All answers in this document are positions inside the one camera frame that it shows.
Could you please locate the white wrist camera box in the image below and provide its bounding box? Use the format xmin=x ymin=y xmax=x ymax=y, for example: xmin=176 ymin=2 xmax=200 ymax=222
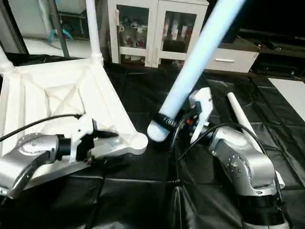
xmin=189 ymin=87 xmax=214 ymax=145
xmin=69 ymin=116 xmax=99 ymax=164

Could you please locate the white plastic table top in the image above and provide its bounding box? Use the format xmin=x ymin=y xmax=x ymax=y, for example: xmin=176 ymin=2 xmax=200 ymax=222
xmin=0 ymin=57 xmax=149 ymax=189

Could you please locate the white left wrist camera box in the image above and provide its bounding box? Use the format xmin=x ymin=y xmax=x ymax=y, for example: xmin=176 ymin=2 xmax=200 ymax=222
xmin=69 ymin=116 xmax=99 ymax=164

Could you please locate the white drawer unit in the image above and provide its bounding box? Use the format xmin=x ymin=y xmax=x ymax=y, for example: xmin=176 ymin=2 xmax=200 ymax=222
xmin=204 ymin=46 xmax=261 ymax=73

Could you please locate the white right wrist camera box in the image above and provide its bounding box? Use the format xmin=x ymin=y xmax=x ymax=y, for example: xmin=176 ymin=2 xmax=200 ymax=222
xmin=189 ymin=87 xmax=214 ymax=145

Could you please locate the white glass door cabinet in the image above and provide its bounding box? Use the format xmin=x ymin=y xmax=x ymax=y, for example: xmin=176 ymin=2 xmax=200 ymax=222
xmin=107 ymin=0 xmax=210 ymax=69

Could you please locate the white plastic table leg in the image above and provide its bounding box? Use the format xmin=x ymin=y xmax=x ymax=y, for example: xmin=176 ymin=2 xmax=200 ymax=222
xmin=146 ymin=0 xmax=246 ymax=143
xmin=226 ymin=92 xmax=286 ymax=189
xmin=0 ymin=45 xmax=15 ymax=73
xmin=84 ymin=0 xmax=104 ymax=65

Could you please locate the clear plastic storage box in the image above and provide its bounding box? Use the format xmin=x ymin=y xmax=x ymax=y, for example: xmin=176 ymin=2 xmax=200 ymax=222
xmin=58 ymin=10 xmax=89 ymax=41

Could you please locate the black mat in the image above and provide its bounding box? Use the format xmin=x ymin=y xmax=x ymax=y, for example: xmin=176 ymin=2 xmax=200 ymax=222
xmin=0 ymin=52 xmax=305 ymax=229

